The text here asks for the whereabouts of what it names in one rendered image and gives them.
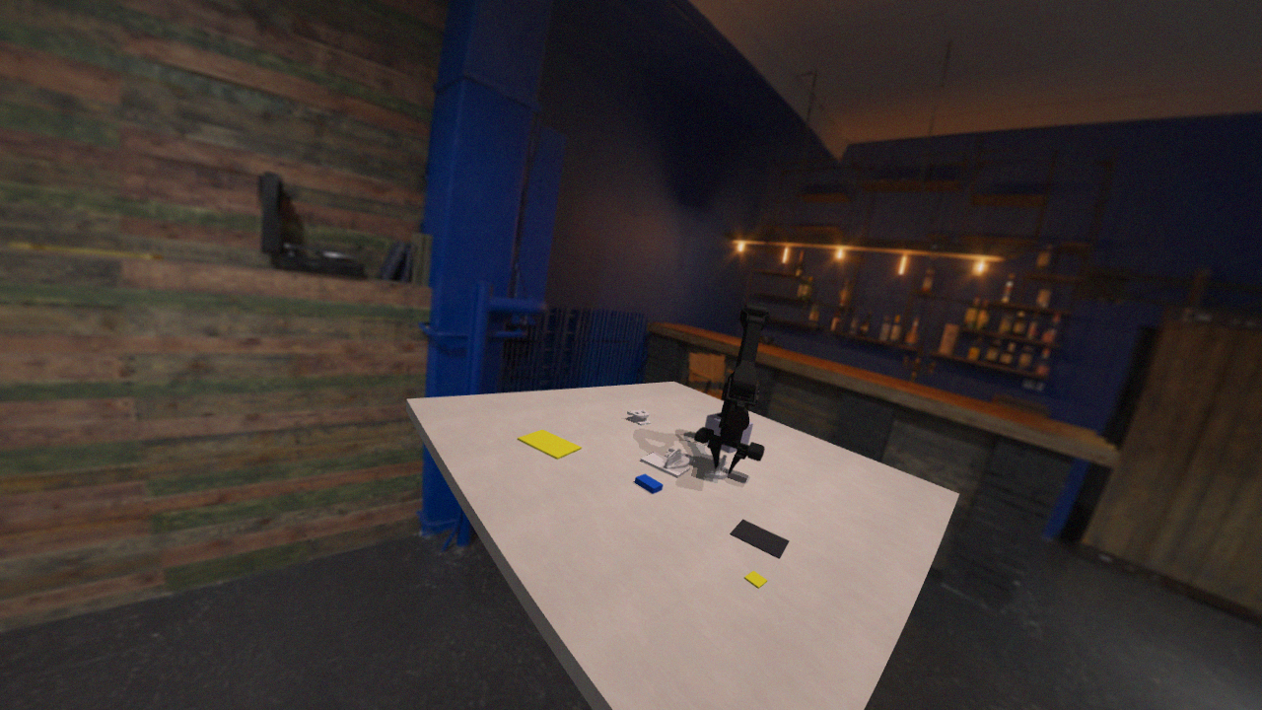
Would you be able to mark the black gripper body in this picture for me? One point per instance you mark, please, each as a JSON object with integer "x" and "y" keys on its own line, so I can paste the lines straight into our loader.
{"x": 730, "y": 438}

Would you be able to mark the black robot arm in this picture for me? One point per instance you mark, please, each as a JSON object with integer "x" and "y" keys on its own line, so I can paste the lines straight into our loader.
{"x": 742, "y": 382}

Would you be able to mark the blue rectangular block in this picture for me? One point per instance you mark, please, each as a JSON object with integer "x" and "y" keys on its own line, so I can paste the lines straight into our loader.
{"x": 648, "y": 483}

